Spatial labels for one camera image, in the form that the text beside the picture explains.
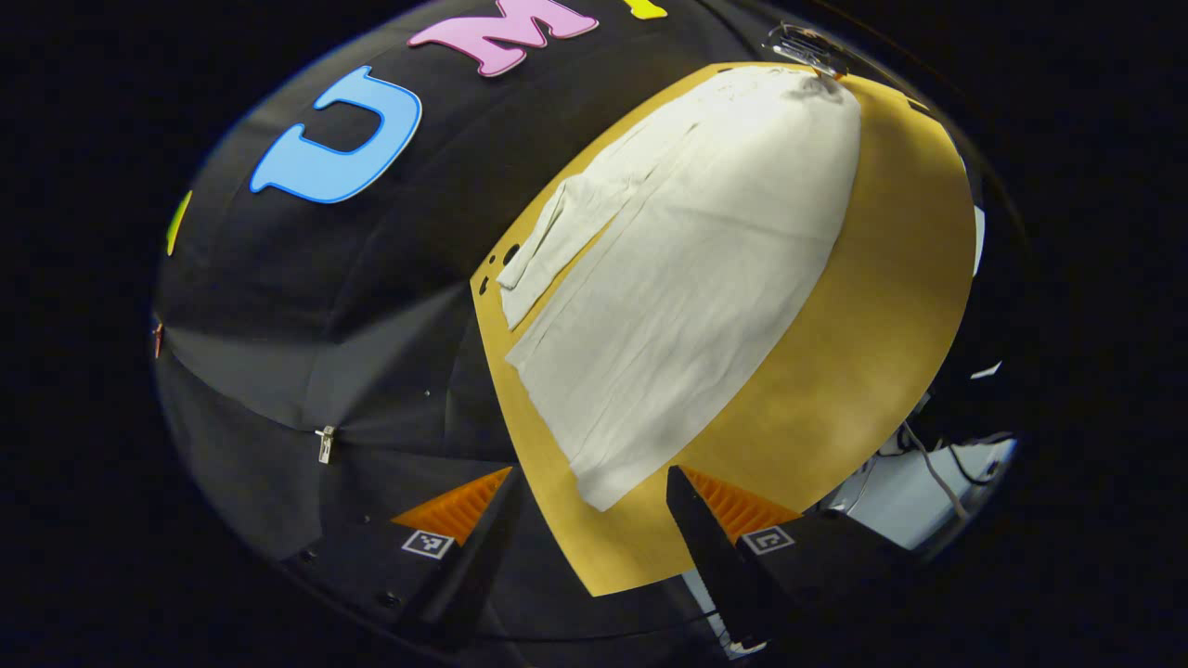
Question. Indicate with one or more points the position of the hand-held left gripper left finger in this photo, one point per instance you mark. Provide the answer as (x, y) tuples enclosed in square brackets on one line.
[(483, 557)]

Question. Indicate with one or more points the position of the copper cloth clip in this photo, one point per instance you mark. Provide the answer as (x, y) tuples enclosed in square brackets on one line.
[(158, 339)]

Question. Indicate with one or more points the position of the white jeans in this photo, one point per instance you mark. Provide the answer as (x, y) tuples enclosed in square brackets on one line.
[(696, 278)]

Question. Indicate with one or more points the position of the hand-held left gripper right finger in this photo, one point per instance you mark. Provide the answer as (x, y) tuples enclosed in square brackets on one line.
[(710, 557)]

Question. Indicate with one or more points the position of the black backdrop cloth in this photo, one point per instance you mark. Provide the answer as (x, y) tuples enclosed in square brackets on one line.
[(371, 325)]

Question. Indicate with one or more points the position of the silver metal cloth clip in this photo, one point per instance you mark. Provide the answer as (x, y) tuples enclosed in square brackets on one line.
[(325, 443)]

